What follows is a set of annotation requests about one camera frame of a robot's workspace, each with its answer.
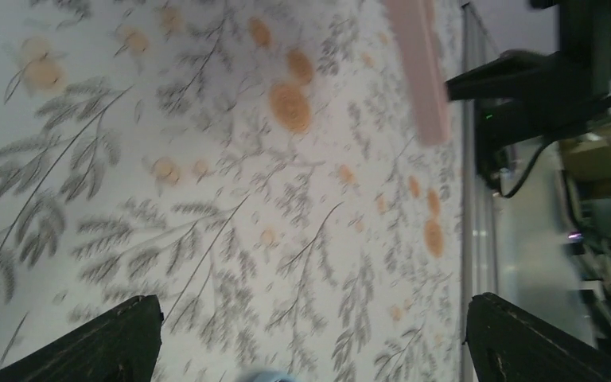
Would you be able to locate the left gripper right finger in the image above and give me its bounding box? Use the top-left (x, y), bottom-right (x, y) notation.
top-left (465, 292), bottom-right (611, 381)

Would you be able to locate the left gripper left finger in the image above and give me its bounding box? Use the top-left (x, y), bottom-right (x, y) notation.
top-left (0, 294), bottom-right (164, 382)

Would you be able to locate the black phone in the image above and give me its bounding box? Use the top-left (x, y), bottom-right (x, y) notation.
top-left (235, 369), bottom-right (298, 382)
top-left (383, 0), bottom-right (451, 146)

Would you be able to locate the black phone in blue case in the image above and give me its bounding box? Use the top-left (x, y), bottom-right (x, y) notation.
top-left (235, 369), bottom-right (298, 382)

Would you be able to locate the floral patterned table mat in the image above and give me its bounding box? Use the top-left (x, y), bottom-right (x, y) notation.
top-left (0, 1), bottom-right (462, 381)

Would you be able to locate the aluminium mounting rail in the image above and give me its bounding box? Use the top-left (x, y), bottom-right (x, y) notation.
top-left (459, 2), bottom-right (501, 382)

